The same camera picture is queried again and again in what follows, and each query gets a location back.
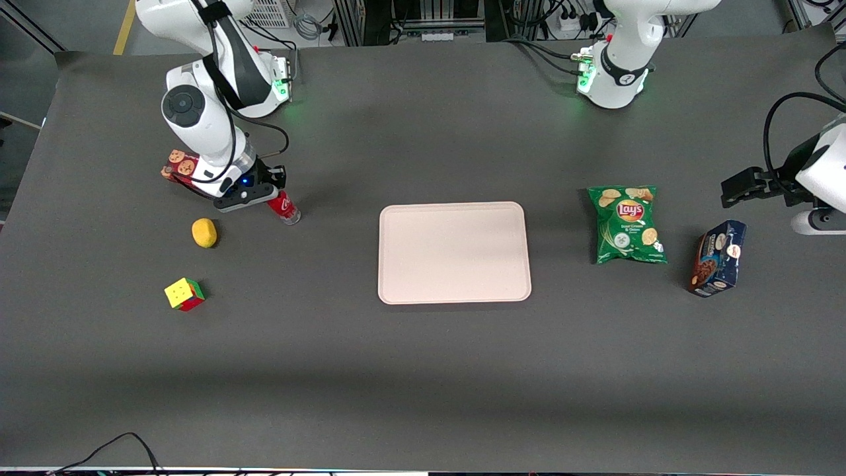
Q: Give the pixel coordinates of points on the white perforated box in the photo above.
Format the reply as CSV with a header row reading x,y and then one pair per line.
x,y
271,12

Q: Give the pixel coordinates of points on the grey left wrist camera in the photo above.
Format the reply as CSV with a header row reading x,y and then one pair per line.
x,y
819,223

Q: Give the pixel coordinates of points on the beige plastic tray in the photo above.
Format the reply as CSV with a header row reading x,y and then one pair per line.
x,y
456,254

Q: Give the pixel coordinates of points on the red cookie box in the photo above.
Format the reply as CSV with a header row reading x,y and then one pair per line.
x,y
176,162

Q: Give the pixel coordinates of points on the green Lay's chips bag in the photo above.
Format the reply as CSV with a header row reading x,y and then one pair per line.
x,y
628,228

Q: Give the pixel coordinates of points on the dark blue cookie box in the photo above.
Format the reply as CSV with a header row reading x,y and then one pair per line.
x,y
719,258

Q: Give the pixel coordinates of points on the colourful rubik's cube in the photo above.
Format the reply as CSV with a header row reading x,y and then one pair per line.
x,y
183,294

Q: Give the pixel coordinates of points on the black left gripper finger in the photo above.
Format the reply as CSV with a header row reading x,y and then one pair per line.
x,y
740,180
737,198

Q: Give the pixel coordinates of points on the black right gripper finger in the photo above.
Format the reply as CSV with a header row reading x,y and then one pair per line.
x,y
282,188

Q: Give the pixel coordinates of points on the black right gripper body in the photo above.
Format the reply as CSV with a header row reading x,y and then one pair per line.
x,y
271,177

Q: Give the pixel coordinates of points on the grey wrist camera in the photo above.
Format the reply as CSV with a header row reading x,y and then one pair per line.
x,y
244,197
819,223

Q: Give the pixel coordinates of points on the aluminium frame rack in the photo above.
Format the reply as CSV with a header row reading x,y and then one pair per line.
x,y
423,20

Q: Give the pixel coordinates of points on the red coke bottle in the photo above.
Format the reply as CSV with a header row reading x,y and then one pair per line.
x,y
287,210

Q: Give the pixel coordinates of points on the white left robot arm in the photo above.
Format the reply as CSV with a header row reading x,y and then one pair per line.
x,y
621,59

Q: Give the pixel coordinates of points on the white power strip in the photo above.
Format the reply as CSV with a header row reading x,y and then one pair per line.
x,y
570,21

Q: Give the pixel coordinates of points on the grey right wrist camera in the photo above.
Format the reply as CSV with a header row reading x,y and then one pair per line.
x,y
244,197

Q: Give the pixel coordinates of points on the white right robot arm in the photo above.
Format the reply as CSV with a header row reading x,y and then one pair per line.
x,y
198,112

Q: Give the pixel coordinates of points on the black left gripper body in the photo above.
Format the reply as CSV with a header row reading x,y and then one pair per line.
x,y
774,179

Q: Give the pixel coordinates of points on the yellow lemon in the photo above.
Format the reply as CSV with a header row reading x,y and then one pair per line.
x,y
204,233

